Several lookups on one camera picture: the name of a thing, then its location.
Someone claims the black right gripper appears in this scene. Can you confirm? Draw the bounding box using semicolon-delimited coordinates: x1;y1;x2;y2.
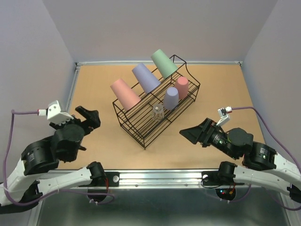
178;117;238;159

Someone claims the dark purple plastic cup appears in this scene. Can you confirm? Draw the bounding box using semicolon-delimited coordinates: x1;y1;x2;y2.
163;87;179;110

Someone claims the pink plastic cup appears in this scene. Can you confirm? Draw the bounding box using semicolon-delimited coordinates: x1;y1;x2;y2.
110;79;141;111

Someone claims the clear plastic cup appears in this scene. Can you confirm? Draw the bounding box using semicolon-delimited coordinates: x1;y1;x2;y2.
152;104;164;121

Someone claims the red plastic cup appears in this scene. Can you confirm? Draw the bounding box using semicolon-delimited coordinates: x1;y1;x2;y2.
174;76;189;99

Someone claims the light purple plastic cup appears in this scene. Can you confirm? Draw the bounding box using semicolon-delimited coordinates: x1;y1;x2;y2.
132;63;160;94

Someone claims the green plastic cup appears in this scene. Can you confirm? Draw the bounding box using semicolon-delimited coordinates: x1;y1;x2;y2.
151;49;178;79

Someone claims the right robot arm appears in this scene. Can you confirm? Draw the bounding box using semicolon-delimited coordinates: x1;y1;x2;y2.
179;118;301;202

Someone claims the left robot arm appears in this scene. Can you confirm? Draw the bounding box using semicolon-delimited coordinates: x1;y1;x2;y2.
0;102;108;214

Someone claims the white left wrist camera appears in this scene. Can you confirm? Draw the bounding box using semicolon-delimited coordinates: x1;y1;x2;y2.
38;100;74;125

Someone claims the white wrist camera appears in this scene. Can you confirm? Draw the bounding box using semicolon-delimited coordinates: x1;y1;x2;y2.
38;100;74;125
217;106;232;127

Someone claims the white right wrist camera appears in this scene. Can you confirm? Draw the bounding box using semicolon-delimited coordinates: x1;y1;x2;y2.
217;106;232;127

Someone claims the aluminium table frame rail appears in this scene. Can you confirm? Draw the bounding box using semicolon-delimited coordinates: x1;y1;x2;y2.
25;60;301;226

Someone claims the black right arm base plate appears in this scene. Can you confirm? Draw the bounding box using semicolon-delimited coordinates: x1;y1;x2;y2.
200;171;235;188

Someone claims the black wire dish rack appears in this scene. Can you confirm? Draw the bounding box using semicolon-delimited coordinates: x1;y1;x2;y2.
112;55;200;149

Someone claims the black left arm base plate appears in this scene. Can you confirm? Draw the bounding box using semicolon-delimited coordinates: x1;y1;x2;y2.
89;171;120;187

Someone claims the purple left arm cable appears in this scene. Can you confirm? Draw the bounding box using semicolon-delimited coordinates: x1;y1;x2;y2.
3;109;116;207

